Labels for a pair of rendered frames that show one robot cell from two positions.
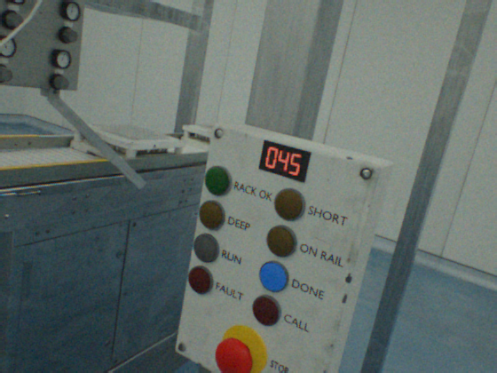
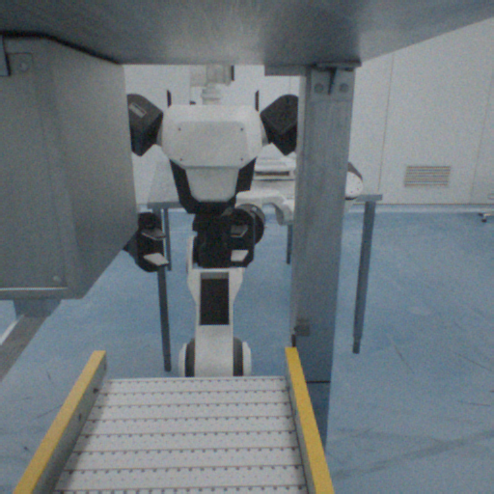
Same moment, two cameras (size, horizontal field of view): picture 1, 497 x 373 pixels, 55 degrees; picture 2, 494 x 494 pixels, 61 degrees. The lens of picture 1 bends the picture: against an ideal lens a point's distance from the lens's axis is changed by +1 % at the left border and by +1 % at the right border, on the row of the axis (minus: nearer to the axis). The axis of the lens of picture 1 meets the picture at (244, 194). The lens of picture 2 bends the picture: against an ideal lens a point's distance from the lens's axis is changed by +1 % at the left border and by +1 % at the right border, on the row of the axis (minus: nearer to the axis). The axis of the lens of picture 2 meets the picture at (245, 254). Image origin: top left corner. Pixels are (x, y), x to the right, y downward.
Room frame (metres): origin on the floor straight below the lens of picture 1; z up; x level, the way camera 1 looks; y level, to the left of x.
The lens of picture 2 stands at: (1.44, 0.45, 1.27)
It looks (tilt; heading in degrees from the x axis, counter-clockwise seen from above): 19 degrees down; 150
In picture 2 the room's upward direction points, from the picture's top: straight up
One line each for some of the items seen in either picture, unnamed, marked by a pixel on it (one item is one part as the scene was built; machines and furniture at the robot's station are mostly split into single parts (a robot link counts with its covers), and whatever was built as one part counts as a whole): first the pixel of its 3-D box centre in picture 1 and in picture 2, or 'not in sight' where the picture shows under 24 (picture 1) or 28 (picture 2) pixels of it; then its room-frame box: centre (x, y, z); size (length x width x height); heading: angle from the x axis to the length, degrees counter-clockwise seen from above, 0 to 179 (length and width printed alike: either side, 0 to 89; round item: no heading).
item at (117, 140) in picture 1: (130, 136); not in sight; (1.45, 0.38, 0.97); 0.25 x 0.24 x 0.02; 61
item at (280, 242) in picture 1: (280, 241); not in sight; (0.42, -0.04, 1.09); 0.03 x 0.01 x 0.03; 61
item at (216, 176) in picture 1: (216, 180); not in sight; (0.45, 0.03, 1.12); 0.03 x 0.01 x 0.03; 61
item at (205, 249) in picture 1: (205, 248); not in sight; (0.45, 0.03, 1.05); 0.03 x 0.01 x 0.03; 61
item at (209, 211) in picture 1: (210, 215); not in sight; (0.45, 0.03, 1.09); 0.03 x 0.01 x 0.03; 61
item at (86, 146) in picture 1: (129, 151); not in sight; (1.45, 0.38, 0.92); 0.24 x 0.24 x 0.02; 61
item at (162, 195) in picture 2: not in sight; (243, 177); (-0.84, 1.77, 0.87); 1.50 x 1.10 x 0.04; 159
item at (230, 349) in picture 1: (240, 353); not in sight; (0.42, -0.03, 0.96); 0.04 x 0.04 x 0.04; 61
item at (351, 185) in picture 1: (274, 265); not in sight; (0.45, -0.04, 1.05); 0.17 x 0.06 x 0.26; 61
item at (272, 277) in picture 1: (272, 276); not in sight; (0.42, -0.04, 1.05); 0.03 x 0.01 x 0.03; 61
